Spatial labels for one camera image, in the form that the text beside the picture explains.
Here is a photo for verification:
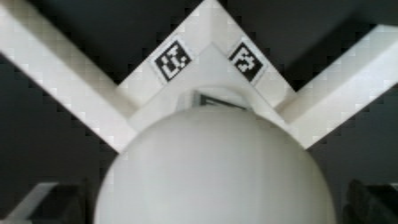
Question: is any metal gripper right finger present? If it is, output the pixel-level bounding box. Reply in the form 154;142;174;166
342;180;398;224

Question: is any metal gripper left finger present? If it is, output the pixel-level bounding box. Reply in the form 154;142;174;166
0;182;88;224

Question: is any white lamp bulb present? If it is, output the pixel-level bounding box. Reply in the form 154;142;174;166
92;87;339;224

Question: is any white lamp base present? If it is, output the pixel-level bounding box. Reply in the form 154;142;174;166
117;0;294;130

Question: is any white right fence block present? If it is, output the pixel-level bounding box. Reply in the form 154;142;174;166
280;25;398;148

